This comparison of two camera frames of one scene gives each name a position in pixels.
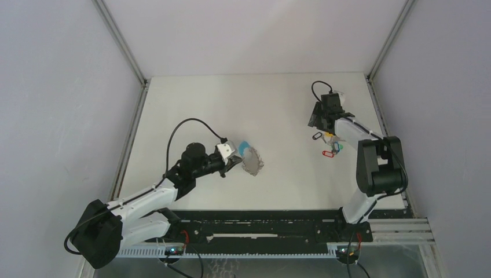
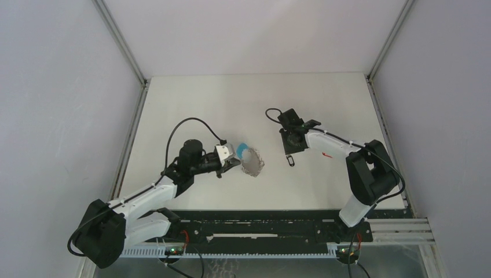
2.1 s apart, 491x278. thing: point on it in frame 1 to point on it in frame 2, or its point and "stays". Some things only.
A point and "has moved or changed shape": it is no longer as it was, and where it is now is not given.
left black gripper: x=234 y=160 stays
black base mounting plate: x=219 y=229 stays
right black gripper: x=315 y=119 to x=289 y=150
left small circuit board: x=176 y=250 stays
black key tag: x=315 y=136 has moved or changed shape
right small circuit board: x=348 y=252 stays
